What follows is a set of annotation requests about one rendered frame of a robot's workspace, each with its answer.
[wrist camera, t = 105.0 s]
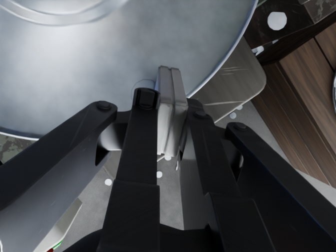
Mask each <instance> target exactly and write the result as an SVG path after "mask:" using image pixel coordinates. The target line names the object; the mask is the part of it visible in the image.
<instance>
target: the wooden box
mask: <svg viewBox="0 0 336 252"><path fill-rule="evenodd" d="M255 57H256V58H257V60H258V62H259V63H260V65H261V67H262V68H263V70H264V72H265V75H266V85H265V87H264V89H263V90H262V91H261V92H260V93H259V94H258V95H256V96H255V97H253V98H252V99H250V100H251V102H252V104H253V105H254V107H255V108H256V110H257V111H258V113H259V115H260V116H261V118H262V119H263V121H264V122H265V124H266V126H267V127H268V129H269V130H270V132H271V133H272V135H273V137H274V138H275V140H276V141H277V143H278V144H279V146H280V148H281V149H282V151H283V152H284V154H285V155H286V157H287V159H288V160H289V162H290V163H291V165H292V166H293V168H295V169H297V170H299V171H301V172H303V173H305V174H307V175H309V176H311V177H313V178H315V179H317V180H319V181H321V182H323V183H325V184H327V185H329V186H331V187H333V188H335V189H336V114H335V110H334V106H333V100H332V84H333V78H334V74H335V70H336V11H334V12H333V13H331V14H330V15H328V16H327V17H325V18H324V19H322V20H321V21H319V22H318V23H316V24H314V25H312V26H309V27H307V28H304V29H302V30H299V31H297V32H294V33H292V34H289V35H287V36H284V37H282V38H281V39H279V40H278V41H277V42H275V43H274V44H272V45H271V46H269V47H268V48H266V49H265V50H264V51H262V52H261V53H259V54H258V55H256V56H255Z"/></svg>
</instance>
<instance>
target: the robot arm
mask: <svg viewBox="0 0 336 252"><path fill-rule="evenodd" d="M116 150H122V152H121V156H120V160H119V165H118V169H117V173H116V178H115V179H114V181H113V184H112V189H111V193H110V197H109V201H108V206H107V210H106V214H105V218H104V223H103V227H102V229H99V230H97V231H94V232H92V233H90V234H88V235H86V236H84V237H83V238H81V239H80V240H79V241H77V242H76V243H74V244H73V245H71V246H70V247H68V248H67V249H66V250H64V251H63V252H336V207H335V206H334V205H333V204H332V203H331V202H330V201H329V200H328V199H327V198H325V197H324V196H323V195H322V194H321V193H320V192H319V191H318V190H317V189H316V188H315V187H314V186H313V185H311V184H310V183H309V182H308V181H307V180H306V179H305V178H304V177H303V176H302V175H301V174H300V173H299V172H298V171H296V170H295V169H294V168H293V167H292V166H291V165H290V164H289V163H288V162H287V161H286V160H285V159H284V158H283V157H281V156H280V155H279V154H278V153H277V152H276V151H275V150H274V149H273V148H272V147H271V146H270V145H269V144H267V143H266V142H265V141H264V140H263V139H262V138H261V137H260V136H259V135H258V134H257V133H256V132H255V131H254V130H252V129H251V128H250V127H249V126H247V125H245V124H244V123H241V122H229V123H227V126H226V129H225V128H222V127H219V126H216V125H215V123H214V121H213V118H212V117H211V116H210V115H209V114H206V113H205V111H204V108H203V105H202V103H201V102H200V101H198V100H197V99H193V98H187V97H186V93H185V89H184V84H183V80H182V76H181V71H180V70H179V68H173V67H172V68H171V69H169V68H168V66H162V65H161V66H160V67H158V72H157V78H156V83H155V89H151V88H146V87H139V88H136V89H135V90H134V95H133V102H132V108H131V110H128V111H118V107H117V106H116V105H115V104H113V103H111V102H107V101H104V100H103V101H102V100H99V101H94V102H92V103H90V104H89V105H88V106H86V107H85V108H83V109H82V110H80V111H79V112H77V113H76V114H75V115H73V116H72V117H70V118H69V119H67V120H66V121H64V122H63V123H62V124H60V125H59V126H57V127H56V128H54V129H53V130H51V131H50V132H49V133H47V134H46V135H44V136H43V137H41V138H40V139H39V140H37V141H36V142H34V143H33V144H31V145H30V146H28V147H27V148H26V149H24V150H23V151H21V152H20V153H18V154H17V155H15V156H14V157H13V158H11V159H10V160H8V161H7V162H5V163H4V164H2V165H1V166H0V252H33V251H34V250H35V249H36V248H37V246H38V245H39V244H40V243H41V242H42V240H43V239H44V238H45V237H46V235H47V234H48V233H49V232H50V231H51V229H52V228H53V227H54V226H55V224H56V223H57V222H58V221H59V220H60V218H61V217H62V216H63V215H64V213H65V212H66V211H67V210H68V209H69V207H70V206H71V205H72V204H73V202H74V201H75V200H76V199H77V198H78V196H79V195H80V194H81V193H82V191H83V190H84V189H85V188H86V187H87V185H88V184H89V183H90V182H91V180H92V179H93V178H94V177H95V176H96V174H97V173H98V172H99V171H100V169H101V168H102V167H103V166H104V165H105V163H106V162H107V161H108V160H109V158H110V157H111V156H112V151H116ZM178 150H179V153H178ZM161 153H163V154H164V155H165V156H170V157H175V156H177V155H178V157H177V161H176V166H175V170H177V169H178V170H179V181H180V192H181V204H182V215H183V226H184V230H180V229H177V228H174V227H170V226H167V225H164V224H161V223H160V186H159V185H157V156H158V155H161ZM242 163H243V165H242Z"/></svg>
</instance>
